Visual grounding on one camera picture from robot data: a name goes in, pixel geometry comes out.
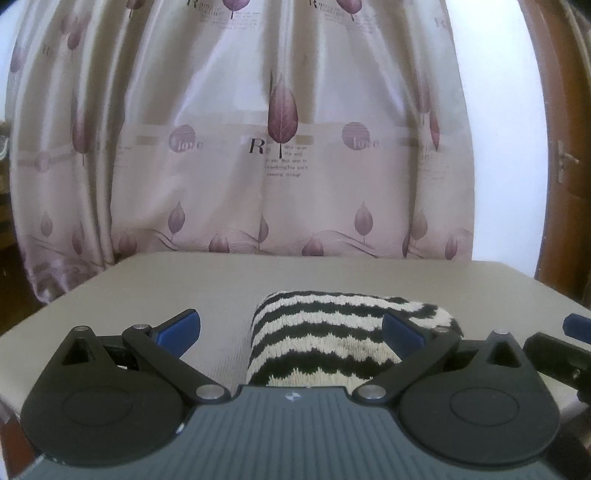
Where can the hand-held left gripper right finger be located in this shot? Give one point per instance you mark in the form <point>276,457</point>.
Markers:
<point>404,334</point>

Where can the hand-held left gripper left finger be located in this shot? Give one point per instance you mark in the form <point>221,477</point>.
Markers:
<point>179,330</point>

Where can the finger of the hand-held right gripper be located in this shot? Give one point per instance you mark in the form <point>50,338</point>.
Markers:
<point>579,323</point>
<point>558,353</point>

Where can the black white striped knit sweater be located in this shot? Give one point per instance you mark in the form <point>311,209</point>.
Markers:
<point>323,341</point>

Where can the pink leaf print curtain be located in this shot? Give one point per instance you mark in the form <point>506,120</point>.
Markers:
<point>277,138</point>

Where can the brown wooden door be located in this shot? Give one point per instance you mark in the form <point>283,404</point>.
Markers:
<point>563,92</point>

